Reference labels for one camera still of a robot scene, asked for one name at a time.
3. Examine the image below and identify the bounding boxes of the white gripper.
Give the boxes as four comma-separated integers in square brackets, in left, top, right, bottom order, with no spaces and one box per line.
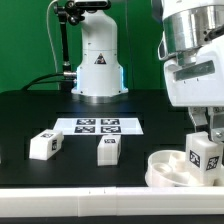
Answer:
[164,43,224,143]

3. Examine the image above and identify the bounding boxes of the white front fence bar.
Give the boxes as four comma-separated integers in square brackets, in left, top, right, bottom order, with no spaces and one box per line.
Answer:
[0,187,224,218]

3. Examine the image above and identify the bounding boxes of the black cable bundle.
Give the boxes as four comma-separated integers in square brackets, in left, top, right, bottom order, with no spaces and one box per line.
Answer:
[21,70,78,92]

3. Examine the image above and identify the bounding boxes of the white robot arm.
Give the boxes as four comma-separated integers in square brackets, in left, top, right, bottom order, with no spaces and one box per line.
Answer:
[72,0,224,142]

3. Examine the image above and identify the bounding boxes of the white cable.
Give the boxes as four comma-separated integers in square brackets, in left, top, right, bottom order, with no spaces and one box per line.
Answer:
[46,0,60,74]

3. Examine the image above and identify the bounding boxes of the white marker sheet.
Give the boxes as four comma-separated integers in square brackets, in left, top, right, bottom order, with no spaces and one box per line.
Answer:
[54,118,143,135]

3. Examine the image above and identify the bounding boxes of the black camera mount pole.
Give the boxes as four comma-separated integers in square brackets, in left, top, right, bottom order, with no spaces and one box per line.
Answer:
[54,0,84,77]

